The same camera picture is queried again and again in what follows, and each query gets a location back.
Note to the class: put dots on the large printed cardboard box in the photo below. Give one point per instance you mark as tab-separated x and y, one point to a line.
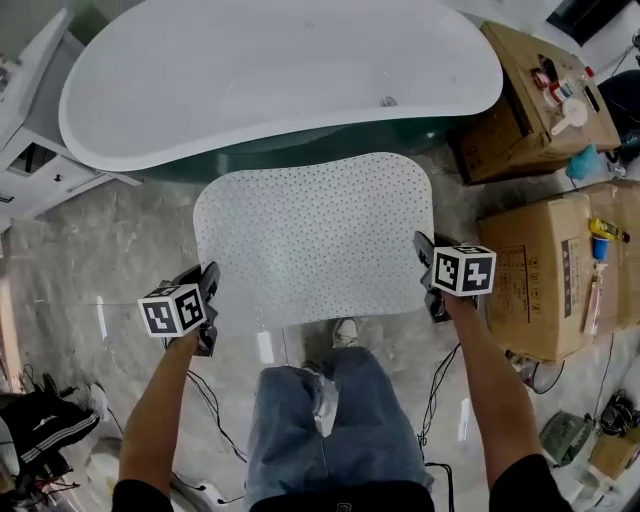
535	280

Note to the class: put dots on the small red object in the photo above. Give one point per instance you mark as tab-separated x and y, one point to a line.
540	78

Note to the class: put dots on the yellow packet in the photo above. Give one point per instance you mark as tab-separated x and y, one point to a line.
607	229

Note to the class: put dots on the white power strip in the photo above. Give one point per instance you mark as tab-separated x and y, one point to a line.
200	487

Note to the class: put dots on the white bathtub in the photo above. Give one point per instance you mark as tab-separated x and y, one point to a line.
250	80

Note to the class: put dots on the person's black shirt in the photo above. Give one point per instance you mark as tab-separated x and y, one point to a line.
530	490

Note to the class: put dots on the black flat device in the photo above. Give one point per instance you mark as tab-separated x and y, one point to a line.
591	99

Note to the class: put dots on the dark blue bag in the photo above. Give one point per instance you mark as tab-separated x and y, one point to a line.
622	100

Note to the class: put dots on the white perforated bath mat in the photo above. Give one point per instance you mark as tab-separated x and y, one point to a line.
310	235

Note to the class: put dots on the person's left forearm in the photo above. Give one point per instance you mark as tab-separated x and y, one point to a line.
155	415

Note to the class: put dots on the teal cloth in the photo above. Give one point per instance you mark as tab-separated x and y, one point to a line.
584	162

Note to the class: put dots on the person's right forearm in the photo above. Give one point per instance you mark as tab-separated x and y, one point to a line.
492	385

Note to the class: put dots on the white measuring scoop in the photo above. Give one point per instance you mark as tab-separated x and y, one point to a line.
572	114

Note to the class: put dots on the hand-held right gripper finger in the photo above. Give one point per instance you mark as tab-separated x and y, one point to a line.
424	250

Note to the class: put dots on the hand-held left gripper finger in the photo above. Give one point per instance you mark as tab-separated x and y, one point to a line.
211	281
189	276

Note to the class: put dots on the white bottle with red cap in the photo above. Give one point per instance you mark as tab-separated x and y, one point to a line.
562	91

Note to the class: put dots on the person's white right shoe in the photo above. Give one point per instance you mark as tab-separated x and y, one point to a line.
346	332

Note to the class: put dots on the person's white shoe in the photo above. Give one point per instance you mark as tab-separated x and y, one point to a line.
346	332
310	367

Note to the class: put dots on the white and pink tube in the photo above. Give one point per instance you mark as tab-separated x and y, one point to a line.
595	300

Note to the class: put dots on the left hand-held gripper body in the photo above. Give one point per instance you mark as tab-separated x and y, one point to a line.
172	310

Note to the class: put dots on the green mesh basket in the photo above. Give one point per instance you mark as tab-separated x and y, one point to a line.
565	440

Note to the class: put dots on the small cardboard box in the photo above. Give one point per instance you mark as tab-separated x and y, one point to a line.
612	455

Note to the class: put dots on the black jacket with white stripes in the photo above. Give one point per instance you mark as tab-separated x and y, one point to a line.
45	425

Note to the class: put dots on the person's blue jeans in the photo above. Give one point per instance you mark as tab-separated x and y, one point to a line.
350	430

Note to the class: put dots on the long cardboard box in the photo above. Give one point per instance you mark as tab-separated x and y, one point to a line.
510	135

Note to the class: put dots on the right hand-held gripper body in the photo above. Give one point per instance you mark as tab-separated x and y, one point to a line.
462	272

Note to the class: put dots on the chrome bathtub drain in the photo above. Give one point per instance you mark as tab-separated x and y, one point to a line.
388	101

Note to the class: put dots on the blue cup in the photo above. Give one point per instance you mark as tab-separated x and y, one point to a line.
600	248

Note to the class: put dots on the person's white left shoe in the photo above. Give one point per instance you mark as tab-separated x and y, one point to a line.
310	367

